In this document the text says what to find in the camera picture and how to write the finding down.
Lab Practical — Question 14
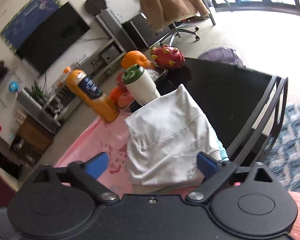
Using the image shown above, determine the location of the blue wall poster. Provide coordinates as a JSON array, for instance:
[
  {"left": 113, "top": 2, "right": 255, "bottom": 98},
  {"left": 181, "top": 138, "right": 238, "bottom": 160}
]
[{"left": 0, "top": 0, "right": 63, "bottom": 54}]

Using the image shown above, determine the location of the silver tower speaker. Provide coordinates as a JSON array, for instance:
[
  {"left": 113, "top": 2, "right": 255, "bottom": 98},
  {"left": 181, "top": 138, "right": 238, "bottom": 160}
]
[
  {"left": 16, "top": 87, "right": 61, "bottom": 127},
  {"left": 95, "top": 9, "right": 138, "bottom": 53}
]

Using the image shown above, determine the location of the red round fruit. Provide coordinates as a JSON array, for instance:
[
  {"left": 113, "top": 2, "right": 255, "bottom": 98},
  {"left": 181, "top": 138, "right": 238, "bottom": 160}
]
[{"left": 116, "top": 72, "right": 128, "bottom": 92}]

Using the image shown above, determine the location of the blue patterned rug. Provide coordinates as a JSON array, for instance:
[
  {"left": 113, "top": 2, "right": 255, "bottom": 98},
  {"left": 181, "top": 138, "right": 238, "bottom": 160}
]
[{"left": 261, "top": 104, "right": 300, "bottom": 195}]

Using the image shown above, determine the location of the white cup green lid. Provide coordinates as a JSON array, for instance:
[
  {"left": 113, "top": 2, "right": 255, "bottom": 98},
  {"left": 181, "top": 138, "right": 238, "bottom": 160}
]
[{"left": 122, "top": 65, "right": 161, "bottom": 105}]

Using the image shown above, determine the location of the black table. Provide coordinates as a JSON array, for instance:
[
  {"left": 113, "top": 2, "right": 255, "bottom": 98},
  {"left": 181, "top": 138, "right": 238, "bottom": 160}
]
[{"left": 131, "top": 57, "right": 289, "bottom": 167}]

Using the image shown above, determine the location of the wooden cabinet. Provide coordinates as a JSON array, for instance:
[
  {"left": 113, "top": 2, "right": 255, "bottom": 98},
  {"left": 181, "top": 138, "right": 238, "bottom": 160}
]
[{"left": 16, "top": 116, "right": 53, "bottom": 152}]

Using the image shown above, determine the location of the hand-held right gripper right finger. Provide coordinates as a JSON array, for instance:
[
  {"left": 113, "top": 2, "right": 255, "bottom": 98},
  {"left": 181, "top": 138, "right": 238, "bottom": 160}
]
[{"left": 185, "top": 151, "right": 278, "bottom": 204}]

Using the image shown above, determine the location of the potted green plant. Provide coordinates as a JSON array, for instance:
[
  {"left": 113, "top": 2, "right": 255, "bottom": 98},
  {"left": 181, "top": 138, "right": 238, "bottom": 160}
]
[{"left": 31, "top": 81, "right": 50, "bottom": 103}]

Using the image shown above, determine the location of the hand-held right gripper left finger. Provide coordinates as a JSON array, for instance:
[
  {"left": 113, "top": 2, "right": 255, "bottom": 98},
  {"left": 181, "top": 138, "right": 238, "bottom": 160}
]
[{"left": 27, "top": 152, "right": 120, "bottom": 204}]

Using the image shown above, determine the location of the dragon fruit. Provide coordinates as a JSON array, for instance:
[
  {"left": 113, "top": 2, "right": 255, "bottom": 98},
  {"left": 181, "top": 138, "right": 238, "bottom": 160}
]
[{"left": 151, "top": 44, "right": 185, "bottom": 68}]

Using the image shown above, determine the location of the teal printed t-shirt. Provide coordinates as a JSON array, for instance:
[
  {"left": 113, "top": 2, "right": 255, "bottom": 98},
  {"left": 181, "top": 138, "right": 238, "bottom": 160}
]
[{"left": 216, "top": 140, "right": 227, "bottom": 161}]

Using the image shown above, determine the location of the orange juice bottle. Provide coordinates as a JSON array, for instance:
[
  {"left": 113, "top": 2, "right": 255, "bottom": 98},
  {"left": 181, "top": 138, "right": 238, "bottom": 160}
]
[{"left": 63, "top": 66, "right": 119, "bottom": 123}]

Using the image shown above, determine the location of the black cabinet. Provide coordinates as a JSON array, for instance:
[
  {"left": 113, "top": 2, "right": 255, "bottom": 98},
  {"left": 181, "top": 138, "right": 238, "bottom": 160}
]
[{"left": 122, "top": 12, "right": 171, "bottom": 50}]

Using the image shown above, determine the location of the white sweatshirt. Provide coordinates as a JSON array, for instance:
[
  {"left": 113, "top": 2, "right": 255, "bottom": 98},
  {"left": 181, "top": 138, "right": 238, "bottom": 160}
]
[{"left": 125, "top": 84, "right": 222, "bottom": 187}]

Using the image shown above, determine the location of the orange spiky fruit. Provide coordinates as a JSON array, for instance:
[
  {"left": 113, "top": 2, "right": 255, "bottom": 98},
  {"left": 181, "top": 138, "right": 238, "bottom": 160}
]
[{"left": 109, "top": 87, "right": 123, "bottom": 105}]

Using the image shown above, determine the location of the metal television stand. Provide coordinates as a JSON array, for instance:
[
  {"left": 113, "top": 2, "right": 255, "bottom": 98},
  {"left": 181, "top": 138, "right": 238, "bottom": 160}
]
[{"left": 42, "top": 39, "right": 127, "bottom": 120}]

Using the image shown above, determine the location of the blue globe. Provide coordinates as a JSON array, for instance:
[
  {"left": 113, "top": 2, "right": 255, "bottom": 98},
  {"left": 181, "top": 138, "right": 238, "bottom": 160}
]
[{"left": 9, "top": 81, "right": 21, "bottom": 93}]

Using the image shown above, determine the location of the pink printed blanket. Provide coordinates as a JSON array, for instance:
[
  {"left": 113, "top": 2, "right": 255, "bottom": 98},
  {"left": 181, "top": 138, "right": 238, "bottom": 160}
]
[{"left": 54, "top": 112, "right": 203, "bottom": 195}]

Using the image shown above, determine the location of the office chair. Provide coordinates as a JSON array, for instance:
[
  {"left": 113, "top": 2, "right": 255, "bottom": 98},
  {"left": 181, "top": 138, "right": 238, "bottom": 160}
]
[{"left": 140, "top": 5, "right": 215, "bottom": 42}]

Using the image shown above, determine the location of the black wire rack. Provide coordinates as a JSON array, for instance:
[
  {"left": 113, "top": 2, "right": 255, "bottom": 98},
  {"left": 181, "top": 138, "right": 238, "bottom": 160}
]
[{"left": 9, "top": 135, "right": 43, "bottom": 166}]

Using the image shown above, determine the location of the orange red fruit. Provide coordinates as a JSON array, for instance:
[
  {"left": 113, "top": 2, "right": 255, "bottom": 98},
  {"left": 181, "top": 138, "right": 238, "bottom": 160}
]
[{"left": 117, "top": 92, "right": 135, "bottom": 108}]

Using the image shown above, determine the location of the grey fruit tray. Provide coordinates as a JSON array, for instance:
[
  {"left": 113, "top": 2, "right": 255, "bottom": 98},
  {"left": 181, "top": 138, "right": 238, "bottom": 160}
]
[{"left": 120, "top": 69, "right": 168, "bottom": 110}]

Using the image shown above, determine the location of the purple pouf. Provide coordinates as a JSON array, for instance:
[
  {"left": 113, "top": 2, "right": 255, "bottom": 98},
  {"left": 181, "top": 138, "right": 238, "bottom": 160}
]
[{"left": 199, "top": 46, "right": 245, "bottom": 68}]

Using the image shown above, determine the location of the black television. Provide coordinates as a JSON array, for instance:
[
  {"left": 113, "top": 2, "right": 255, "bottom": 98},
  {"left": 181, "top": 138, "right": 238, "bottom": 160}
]
[{"left": 16, "top": 1, "right": 90, "bottom": 77}]

